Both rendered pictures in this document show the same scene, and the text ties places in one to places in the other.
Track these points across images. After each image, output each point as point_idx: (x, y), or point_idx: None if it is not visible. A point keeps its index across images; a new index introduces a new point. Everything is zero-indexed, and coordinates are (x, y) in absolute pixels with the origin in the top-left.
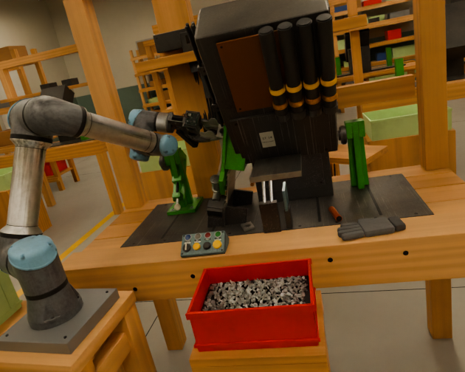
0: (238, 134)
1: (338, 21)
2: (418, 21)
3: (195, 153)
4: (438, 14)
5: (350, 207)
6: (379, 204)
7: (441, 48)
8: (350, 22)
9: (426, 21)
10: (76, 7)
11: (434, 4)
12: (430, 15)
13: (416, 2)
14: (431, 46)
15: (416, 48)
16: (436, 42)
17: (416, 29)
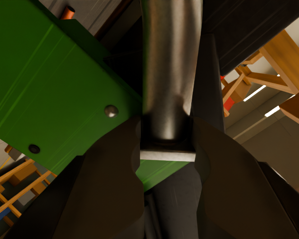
0: None
1: (298, 123)
2: (285, 68)
3: None
4: (277, 71)
5: (86, 5)
6: (103, 12)
7: (259, 50)
8: (288, 115)
9: (279, 69)
10: None
11: (284, 78)
12: (280, 72)
13: None
14: (264, 52)
15: (281, 41)
16: (264, 54)
17: (289, 56)
